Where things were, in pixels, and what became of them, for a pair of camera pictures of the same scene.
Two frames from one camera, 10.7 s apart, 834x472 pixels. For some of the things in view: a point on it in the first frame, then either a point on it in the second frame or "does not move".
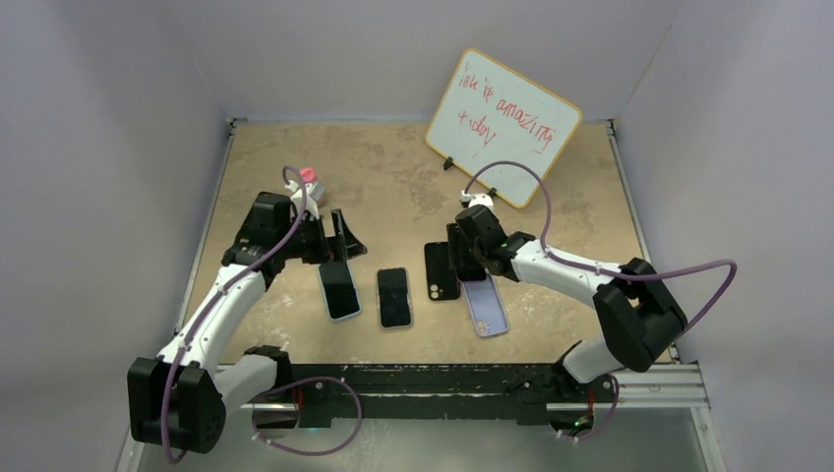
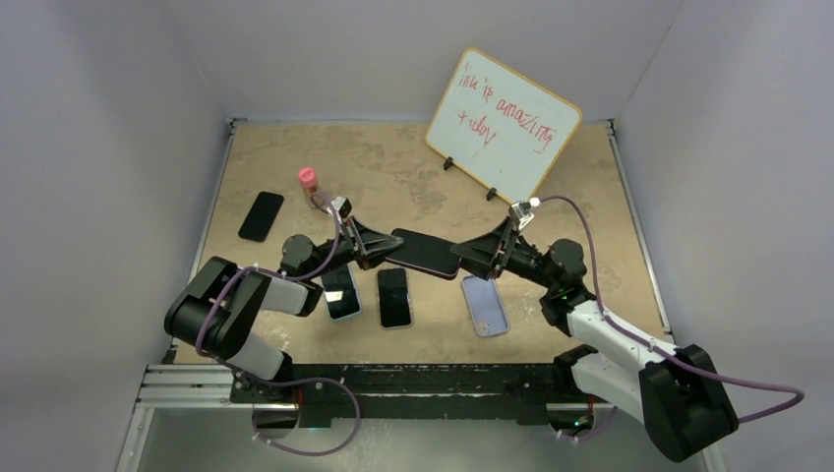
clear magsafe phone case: [393, 299] does not move
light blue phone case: [340, 290] does not move
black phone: [394, 308] does not move
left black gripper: [345, 248] to [371, 246]
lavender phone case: [486, 307] does not move
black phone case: [442, 282] to [425, 253]
